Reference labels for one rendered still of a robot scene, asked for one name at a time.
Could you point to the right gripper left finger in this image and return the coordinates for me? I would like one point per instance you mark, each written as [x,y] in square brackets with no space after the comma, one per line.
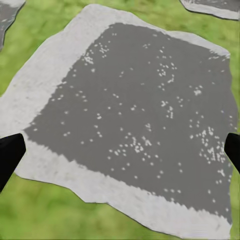
[12,150]

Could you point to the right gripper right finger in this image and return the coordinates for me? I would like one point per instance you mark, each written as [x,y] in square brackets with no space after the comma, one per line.
[232,149]

